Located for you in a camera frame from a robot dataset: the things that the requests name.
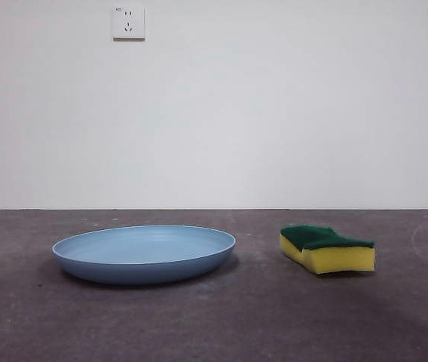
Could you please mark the light blue round plate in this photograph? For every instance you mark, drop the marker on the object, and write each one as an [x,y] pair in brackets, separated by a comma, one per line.
[142,260]

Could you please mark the green and yellow sponge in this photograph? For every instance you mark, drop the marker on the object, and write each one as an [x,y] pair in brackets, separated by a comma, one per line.
[334,260]

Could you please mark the white wall socket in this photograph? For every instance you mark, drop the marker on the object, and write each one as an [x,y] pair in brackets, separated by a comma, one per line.
[129,22]

